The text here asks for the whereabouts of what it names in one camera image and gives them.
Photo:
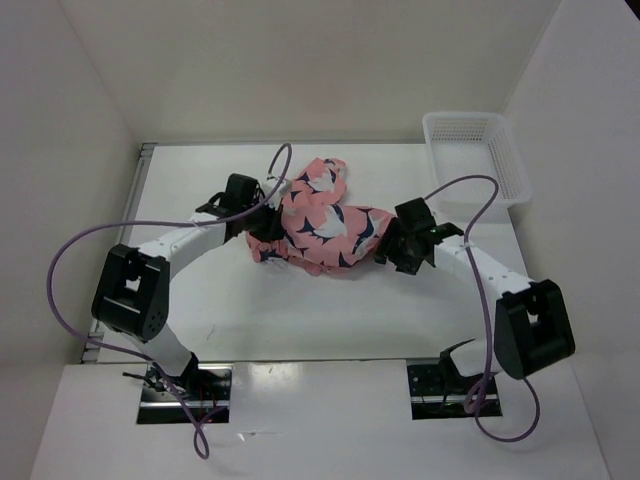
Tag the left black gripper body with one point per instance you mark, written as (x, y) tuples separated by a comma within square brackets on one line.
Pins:
[(261, 221)]

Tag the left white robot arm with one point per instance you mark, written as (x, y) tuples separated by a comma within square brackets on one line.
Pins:
[(132, 297)]

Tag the pink shark print shorts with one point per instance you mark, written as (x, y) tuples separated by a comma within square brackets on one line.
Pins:
[(321, 235)]

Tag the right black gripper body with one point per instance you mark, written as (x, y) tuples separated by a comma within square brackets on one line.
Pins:
[(399, 251)]

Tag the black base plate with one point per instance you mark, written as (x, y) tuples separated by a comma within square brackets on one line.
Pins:
[(435, 394), (208, 403)]

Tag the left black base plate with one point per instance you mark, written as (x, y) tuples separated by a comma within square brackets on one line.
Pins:
[(208, 403)]

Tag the white plastic basket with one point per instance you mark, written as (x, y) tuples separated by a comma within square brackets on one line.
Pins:
[(476, 143)]

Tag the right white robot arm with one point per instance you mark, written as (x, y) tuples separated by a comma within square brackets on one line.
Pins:
[(527, 327)]

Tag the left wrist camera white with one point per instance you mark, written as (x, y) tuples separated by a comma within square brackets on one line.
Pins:
[(275, 190)]

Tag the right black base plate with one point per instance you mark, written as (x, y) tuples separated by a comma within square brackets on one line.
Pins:
[(435, 394)]

